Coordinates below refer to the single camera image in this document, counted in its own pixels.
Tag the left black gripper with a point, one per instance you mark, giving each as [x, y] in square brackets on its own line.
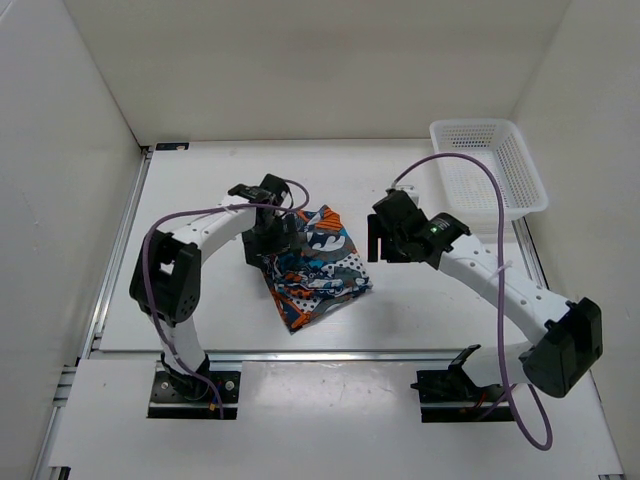
[285, 241]

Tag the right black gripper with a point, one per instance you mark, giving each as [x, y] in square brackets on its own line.
[375, 230]

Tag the colourful patterned shorts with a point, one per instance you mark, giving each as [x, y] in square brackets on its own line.
[319, 271]

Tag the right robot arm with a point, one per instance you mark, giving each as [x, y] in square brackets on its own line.
[563, 339]

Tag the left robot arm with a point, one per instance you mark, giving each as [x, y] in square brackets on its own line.
[166, 283]

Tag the white plastic basket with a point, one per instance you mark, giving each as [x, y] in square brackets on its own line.
[481, 154]

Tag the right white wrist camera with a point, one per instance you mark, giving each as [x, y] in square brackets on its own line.
[410, 190]

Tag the aluminium front rail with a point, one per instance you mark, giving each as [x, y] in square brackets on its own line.
[442, 355]

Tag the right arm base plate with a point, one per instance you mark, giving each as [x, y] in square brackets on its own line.
[449, 396]

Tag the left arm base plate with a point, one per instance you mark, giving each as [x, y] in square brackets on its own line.
[167, 402]

